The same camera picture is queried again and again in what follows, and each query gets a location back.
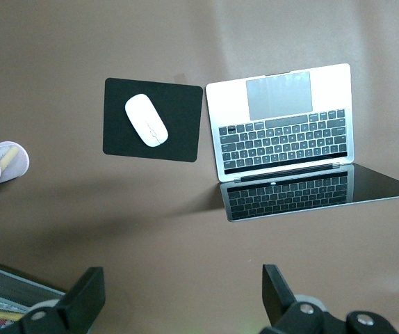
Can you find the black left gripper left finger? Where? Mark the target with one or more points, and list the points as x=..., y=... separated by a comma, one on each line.
x=81, y=299

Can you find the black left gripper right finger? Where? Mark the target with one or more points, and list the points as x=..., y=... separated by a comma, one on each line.
x=279, y=306

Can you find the silver laptop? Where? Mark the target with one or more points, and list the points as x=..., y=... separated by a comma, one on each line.
x=227, y=94

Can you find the grey metal mesh desk tray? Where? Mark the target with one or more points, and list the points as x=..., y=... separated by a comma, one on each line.
x=8, y=283

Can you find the white pen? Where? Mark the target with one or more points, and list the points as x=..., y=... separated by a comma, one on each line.
x=3, y=305

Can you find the pink mesh pen cup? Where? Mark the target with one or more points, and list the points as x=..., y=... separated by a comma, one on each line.
x=16, y=168

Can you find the yellow highlighter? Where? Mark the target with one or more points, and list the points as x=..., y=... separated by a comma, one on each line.
x=8, y=156

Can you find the white computer mouse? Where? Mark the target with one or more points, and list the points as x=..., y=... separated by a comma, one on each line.
x=145, y=120

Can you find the black mouse pad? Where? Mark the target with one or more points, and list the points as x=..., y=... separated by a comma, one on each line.
x=178, y=104

